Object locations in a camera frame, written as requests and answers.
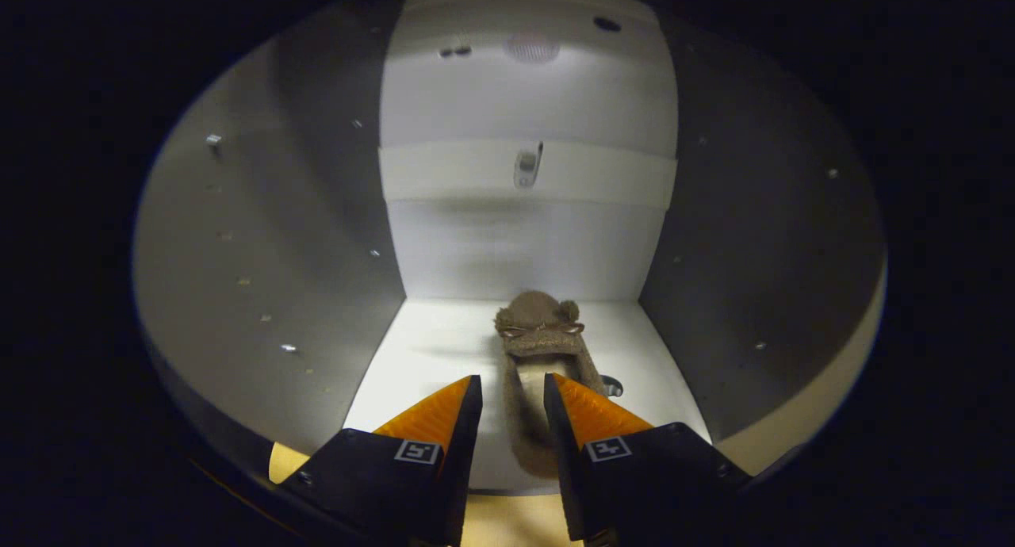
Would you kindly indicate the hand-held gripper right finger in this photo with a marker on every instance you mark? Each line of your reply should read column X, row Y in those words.
column 567, row 460

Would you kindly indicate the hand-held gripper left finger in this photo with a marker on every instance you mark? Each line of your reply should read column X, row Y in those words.
column 444, row 468

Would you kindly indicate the brown fuzzy shoe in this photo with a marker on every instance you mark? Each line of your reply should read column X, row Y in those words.
column 539, row 317

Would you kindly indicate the grey shoe cabinet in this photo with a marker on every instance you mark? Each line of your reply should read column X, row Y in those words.
column 238, row 254

